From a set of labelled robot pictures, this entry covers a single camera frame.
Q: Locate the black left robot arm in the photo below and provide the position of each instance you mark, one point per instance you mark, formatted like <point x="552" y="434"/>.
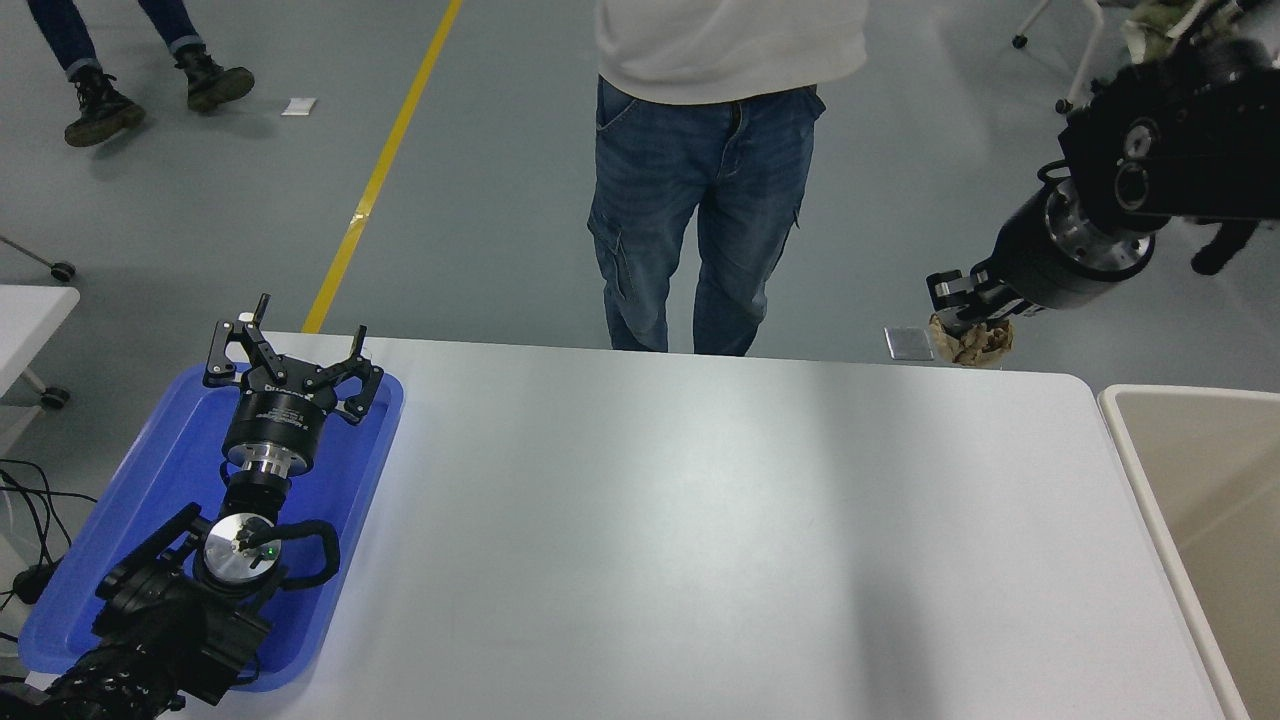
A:
<point x="160" y="630"/>

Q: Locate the large pale bin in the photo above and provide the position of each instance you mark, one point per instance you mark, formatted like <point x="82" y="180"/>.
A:
<point x="1215" y="520"/>

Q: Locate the person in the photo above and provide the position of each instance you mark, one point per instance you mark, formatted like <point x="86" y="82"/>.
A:
<point x="720" y="150"/>
<point x="100" y="105"/>

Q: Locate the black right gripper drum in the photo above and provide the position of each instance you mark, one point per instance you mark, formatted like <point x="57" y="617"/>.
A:
<point x="1035" y="265"/>

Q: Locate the blue plastic tray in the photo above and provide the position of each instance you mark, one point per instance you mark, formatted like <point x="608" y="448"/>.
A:
<point x="150" y="480"/>

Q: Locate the grey leg with caster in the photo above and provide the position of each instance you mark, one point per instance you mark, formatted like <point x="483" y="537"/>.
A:
<point x="55" y="266"/>

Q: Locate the white wheeled chair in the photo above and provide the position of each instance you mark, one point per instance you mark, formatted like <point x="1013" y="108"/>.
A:
<point x="1085" y="50"/>

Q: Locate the tan paper ball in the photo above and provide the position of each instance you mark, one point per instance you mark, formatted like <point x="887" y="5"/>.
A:
<point x="975" y="345"/>

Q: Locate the silver floor plate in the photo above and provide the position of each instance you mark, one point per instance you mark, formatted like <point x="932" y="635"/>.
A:
<point x="908" y="343"/>

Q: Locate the small white side table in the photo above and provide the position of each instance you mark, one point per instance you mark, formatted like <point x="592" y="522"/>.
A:
<point x="30" y="320"/>

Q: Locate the white paper scrap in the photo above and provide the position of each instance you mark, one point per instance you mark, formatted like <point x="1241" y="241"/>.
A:
<point x="298" y="106"/>

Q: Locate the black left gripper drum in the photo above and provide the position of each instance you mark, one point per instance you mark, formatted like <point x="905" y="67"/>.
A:
<point x="275" y="420"/>

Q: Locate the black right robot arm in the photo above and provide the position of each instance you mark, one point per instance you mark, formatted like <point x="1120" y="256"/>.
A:
<point x="1200" y="150"/>

